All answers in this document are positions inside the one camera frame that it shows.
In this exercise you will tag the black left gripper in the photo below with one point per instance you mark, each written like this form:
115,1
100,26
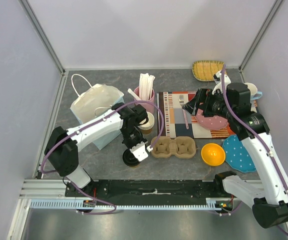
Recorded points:
129,146

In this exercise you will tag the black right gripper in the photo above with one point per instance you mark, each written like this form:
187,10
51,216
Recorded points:
201,100

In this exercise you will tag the pink polka dot plate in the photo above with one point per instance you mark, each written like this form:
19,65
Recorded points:
214,123

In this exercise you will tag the black cup lid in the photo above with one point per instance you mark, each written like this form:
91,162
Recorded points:
129,159

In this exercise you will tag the light blue paper bag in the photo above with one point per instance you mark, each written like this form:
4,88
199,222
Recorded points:
95,101

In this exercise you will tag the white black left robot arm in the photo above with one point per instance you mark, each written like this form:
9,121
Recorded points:
63,147

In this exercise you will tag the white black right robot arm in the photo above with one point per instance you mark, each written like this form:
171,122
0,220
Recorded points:
270,206

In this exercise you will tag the brown paper cup stack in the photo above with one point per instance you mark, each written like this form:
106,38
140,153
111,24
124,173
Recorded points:
147,125

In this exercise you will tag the yellow woven bamboo tray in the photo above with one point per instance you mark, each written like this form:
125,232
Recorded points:
204,70

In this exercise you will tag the colourful patchwork placemat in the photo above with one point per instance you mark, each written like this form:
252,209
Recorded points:
168,102

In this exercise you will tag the light blue mug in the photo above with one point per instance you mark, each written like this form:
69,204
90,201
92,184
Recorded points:
254,93

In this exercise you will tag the orange plastic bowl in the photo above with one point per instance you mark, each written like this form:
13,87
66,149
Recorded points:
213,154

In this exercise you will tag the brown cardboard cup carrier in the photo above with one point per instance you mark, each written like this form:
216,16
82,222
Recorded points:
182,147

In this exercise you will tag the blue polka dot plate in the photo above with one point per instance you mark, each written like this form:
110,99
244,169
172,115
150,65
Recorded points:
237,156

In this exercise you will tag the white wrapped straws bundle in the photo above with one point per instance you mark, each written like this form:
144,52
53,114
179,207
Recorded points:
146,86

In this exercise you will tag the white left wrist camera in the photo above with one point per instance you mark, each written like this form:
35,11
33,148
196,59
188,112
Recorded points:
140,151

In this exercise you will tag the pink handled fork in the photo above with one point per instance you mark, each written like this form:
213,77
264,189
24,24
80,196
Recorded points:
181,101

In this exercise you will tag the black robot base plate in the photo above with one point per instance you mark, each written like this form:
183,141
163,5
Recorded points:
155,191

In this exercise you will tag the slotted grey cable duct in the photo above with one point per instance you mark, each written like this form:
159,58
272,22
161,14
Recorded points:
81,204

